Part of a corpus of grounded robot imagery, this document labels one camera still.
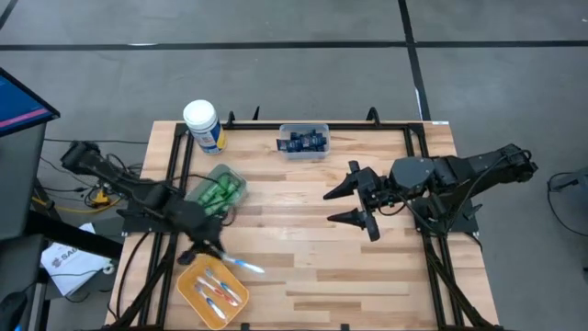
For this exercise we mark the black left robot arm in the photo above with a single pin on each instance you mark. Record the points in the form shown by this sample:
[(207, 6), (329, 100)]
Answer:
[(119, 177)]

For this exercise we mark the blue toothbrush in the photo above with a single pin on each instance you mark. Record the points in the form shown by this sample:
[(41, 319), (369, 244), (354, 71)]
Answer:
[(225, 287), (211, 303), (243, 264)]

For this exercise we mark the dark toothpaste tube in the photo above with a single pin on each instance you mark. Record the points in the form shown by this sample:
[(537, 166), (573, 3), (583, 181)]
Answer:
[(317, 134), (308, 138), (305, 147), (320, 143), (296, 142), (284, 145)]

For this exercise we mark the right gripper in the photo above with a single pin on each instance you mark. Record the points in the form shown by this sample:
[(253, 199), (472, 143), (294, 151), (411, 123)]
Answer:
[(374, 193)]

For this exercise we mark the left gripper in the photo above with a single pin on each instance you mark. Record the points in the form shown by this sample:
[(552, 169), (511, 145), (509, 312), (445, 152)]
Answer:
[(200, 227)]

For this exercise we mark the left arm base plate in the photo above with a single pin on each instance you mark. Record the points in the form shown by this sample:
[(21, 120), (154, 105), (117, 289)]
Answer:
[(138, 225)]

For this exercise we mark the grey plastic bin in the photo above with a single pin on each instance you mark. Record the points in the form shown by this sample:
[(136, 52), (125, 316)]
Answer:
[(193, 195)]

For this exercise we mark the red toothbrush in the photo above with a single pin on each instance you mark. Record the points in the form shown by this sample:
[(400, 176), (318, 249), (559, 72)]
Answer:
[(218, 292)]

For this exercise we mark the clear plastic bin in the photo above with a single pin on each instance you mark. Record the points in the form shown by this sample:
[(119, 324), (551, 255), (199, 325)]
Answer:
[(321, 156)]

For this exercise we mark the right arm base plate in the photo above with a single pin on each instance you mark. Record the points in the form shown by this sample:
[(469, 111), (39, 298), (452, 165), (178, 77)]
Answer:
[(464, 225)]

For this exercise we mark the white wipes canister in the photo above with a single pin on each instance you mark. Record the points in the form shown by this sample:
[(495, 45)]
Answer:
[(202, 122)]

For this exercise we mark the white printed paper box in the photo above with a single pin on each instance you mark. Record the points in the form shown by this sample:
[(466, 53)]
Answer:
[(69, 266)]

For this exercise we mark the yellow plastic bin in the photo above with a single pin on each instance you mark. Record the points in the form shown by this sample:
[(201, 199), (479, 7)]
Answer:
[(202, 262)]

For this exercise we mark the grey cabinet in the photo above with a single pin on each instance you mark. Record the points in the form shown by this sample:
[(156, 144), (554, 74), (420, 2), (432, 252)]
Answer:
[(18, 184)]

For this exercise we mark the black computer mouse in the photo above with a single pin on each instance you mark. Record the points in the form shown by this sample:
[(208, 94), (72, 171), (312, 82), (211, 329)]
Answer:
[(11, 312)]

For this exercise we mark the monitor with blue screen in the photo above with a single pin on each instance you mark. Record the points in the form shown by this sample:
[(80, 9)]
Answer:
[(18, 106)]

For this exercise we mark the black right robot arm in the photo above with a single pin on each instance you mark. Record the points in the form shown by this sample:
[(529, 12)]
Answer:
[(482, 165)]

